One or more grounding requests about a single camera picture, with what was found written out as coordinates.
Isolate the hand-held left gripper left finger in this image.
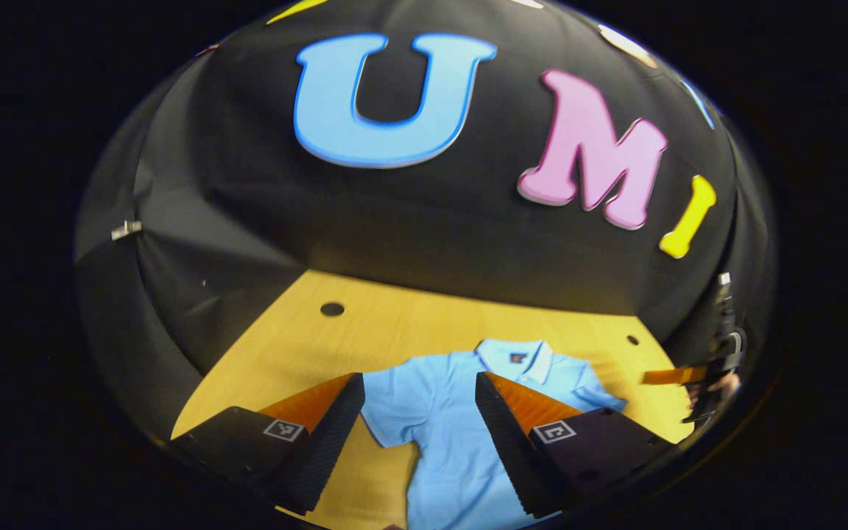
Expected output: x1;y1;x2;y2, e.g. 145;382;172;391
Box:
168;372;367;515

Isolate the light blue T-shirt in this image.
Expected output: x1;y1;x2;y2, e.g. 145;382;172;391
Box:
359;339;627;530

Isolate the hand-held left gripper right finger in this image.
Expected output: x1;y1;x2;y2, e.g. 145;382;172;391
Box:
474;371;676;519

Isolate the black backdrop cloth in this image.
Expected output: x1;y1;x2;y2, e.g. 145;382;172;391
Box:
74;0;778;457

